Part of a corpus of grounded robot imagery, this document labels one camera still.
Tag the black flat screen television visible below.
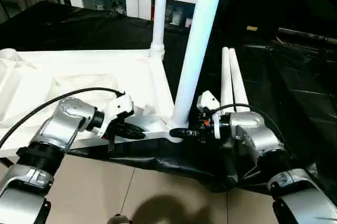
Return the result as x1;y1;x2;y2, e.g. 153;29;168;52
276;0;337;48

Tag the black plastic mat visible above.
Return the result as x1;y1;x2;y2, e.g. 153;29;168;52
0;1;337;196

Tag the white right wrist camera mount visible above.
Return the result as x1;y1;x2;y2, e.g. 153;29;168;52
197;90;222;139

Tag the white plastic table top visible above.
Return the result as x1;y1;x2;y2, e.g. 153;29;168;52
0;48;190;159

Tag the black metal table leg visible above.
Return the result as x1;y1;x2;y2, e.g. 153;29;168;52
0;157;14;168

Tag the white plastic table leg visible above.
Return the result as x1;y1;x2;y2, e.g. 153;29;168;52
148;0;169;60
220;47;235;116
170;0;227;130
228;48;250;114

